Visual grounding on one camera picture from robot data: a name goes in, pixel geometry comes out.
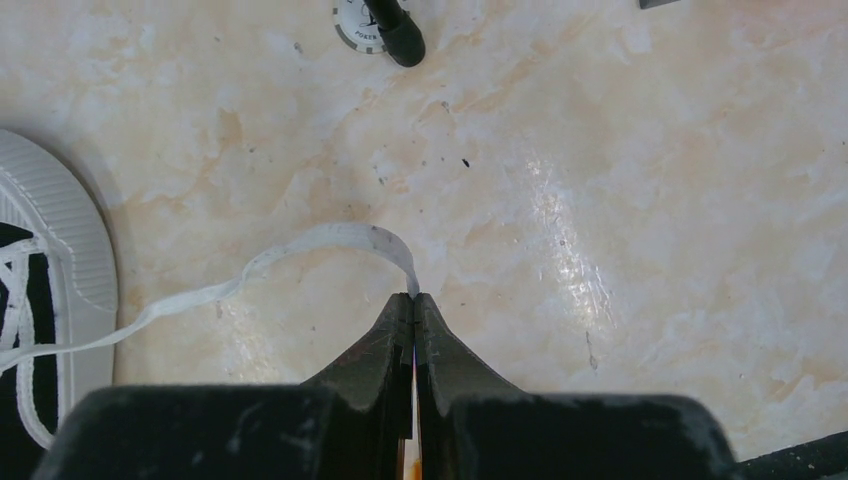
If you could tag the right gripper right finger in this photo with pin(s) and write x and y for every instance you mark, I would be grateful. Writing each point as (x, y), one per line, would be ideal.
(449, 378)

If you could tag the black tripod stand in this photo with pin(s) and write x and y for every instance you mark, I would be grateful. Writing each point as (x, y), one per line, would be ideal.
(401, 36)

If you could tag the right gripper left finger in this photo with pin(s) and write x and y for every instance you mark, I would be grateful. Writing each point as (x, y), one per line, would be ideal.
(363, 434)

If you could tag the white shoelace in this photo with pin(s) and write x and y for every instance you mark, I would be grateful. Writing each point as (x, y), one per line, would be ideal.
(360, 236)

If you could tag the dark grey square plate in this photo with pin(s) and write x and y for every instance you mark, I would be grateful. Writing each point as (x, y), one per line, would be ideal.
(648, 4)

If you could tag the black white canvas sneaker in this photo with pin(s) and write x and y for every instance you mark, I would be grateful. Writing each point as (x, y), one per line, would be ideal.
(58, 286)

